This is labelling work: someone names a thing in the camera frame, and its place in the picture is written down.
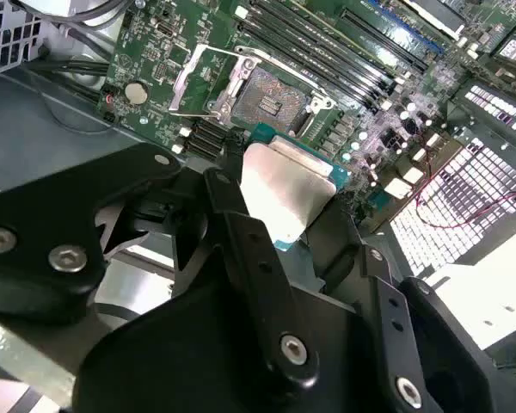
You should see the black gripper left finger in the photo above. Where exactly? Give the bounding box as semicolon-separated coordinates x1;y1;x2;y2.
0;128;322;395

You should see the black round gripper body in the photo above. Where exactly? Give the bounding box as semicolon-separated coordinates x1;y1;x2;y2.
72;277;403;413

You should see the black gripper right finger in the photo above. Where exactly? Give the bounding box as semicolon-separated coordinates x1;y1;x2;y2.
304;200;498;413

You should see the silver topped CPU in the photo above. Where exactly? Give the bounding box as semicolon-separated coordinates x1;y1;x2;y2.
239;122;353;251

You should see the metal socket cover frame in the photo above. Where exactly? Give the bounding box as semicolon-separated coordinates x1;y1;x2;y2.
168;42;263;120

